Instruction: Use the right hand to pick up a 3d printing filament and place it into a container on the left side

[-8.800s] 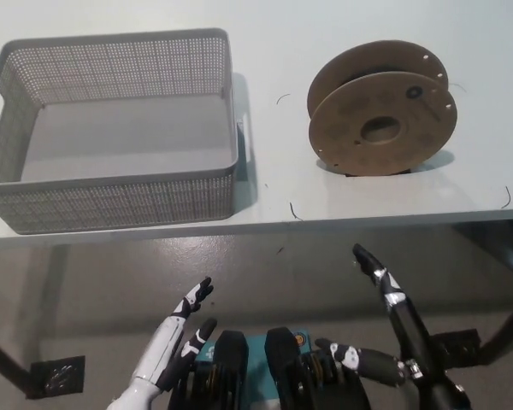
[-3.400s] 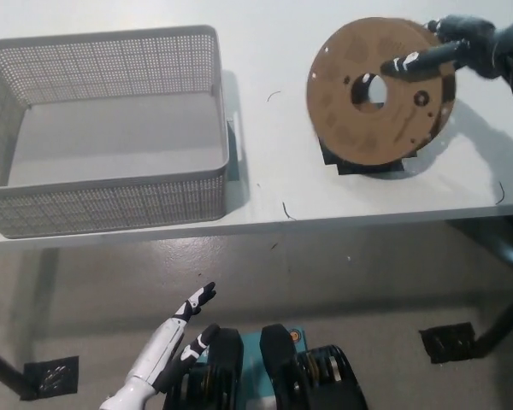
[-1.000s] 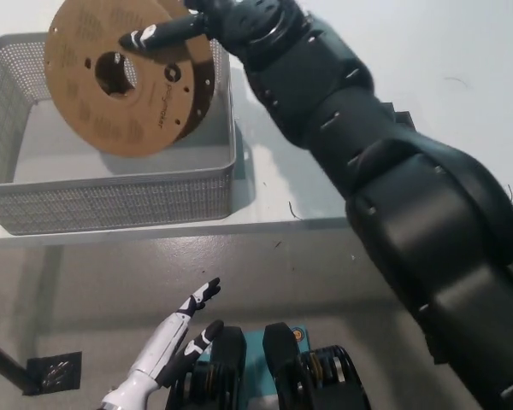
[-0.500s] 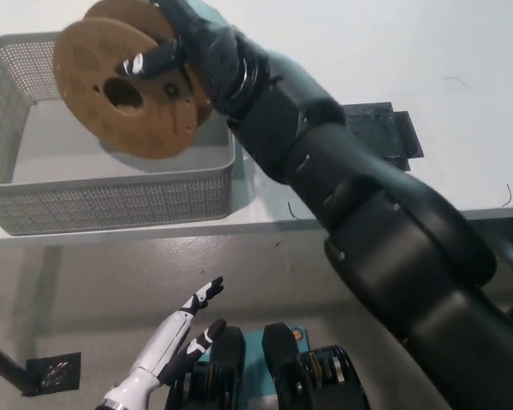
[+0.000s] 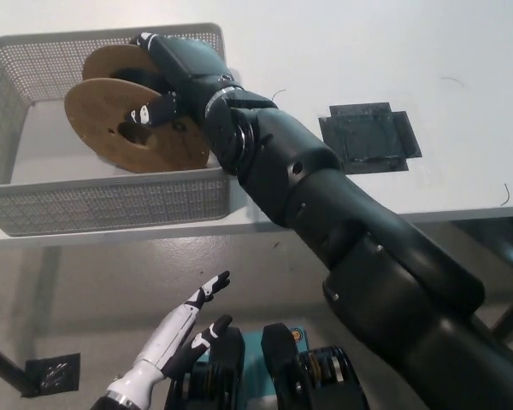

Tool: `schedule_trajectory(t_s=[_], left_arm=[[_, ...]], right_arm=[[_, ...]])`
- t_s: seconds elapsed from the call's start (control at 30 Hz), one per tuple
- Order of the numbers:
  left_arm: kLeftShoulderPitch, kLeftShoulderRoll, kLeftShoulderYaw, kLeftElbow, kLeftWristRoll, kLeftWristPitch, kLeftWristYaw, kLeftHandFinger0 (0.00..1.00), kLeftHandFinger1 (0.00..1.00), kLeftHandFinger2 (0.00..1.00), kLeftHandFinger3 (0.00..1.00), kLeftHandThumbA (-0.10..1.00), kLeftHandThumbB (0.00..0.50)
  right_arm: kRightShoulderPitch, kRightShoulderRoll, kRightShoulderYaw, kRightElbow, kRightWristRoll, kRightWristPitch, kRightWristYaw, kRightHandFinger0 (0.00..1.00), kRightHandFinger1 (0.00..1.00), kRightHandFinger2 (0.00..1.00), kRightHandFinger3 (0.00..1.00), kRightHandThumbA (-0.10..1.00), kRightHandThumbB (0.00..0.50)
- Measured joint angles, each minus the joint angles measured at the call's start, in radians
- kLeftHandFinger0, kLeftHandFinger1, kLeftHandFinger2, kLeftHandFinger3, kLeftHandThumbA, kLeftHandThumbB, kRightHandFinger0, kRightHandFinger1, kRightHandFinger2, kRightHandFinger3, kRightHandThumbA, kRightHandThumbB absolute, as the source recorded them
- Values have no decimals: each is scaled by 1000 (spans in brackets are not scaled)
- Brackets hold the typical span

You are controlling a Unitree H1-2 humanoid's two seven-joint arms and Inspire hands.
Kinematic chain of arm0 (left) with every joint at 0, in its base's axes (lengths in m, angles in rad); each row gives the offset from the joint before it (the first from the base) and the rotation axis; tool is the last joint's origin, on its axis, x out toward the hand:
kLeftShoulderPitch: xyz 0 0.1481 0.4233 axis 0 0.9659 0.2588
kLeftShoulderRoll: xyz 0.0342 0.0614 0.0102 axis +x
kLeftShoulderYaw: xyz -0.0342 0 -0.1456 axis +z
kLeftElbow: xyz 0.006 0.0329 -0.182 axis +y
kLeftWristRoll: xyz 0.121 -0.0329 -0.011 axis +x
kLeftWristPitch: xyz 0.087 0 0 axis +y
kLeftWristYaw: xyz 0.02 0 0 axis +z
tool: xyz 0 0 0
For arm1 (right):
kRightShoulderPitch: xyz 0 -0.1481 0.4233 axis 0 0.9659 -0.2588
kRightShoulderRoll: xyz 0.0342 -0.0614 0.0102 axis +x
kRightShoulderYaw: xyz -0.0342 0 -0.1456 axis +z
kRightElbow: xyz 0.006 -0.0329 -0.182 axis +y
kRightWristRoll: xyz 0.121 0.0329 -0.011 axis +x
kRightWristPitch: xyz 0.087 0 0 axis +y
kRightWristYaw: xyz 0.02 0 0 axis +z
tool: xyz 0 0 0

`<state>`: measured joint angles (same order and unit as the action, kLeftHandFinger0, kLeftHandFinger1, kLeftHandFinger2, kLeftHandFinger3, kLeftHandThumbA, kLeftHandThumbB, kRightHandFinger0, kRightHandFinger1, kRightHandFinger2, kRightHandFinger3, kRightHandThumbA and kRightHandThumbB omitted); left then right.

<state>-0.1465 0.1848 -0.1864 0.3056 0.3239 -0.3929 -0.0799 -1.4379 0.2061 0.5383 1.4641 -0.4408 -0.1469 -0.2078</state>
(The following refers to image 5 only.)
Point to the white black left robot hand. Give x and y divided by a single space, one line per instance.
166 337

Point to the brown cardboard filament spool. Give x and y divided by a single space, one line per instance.
98 111

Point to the black teal robot body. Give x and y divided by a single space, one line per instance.
282 363

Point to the grey perforated plastic basket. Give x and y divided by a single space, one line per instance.
90 200

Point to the black tape patch on table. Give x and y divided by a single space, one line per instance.
367 136

